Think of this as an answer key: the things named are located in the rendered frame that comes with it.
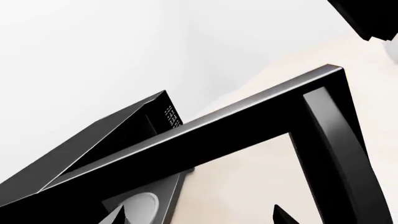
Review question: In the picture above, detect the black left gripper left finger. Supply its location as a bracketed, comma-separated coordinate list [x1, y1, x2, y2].
[96, 203, 127, 224]

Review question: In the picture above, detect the black angular object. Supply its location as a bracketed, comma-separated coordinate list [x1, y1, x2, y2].
[327, 0, 398, 43]

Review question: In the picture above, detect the glass microwave turntable plate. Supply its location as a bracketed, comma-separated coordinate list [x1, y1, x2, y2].
[122, 191, 161, 223]

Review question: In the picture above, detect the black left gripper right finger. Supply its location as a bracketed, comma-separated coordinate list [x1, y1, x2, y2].
[272, 203, 302, 224]

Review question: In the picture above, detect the black microwave body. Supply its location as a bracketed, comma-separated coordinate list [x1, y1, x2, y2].
[0, 90, 197, 224]

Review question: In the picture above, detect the black microwave door with window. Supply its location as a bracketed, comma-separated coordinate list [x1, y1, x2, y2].
[0, 63, 395, 224]

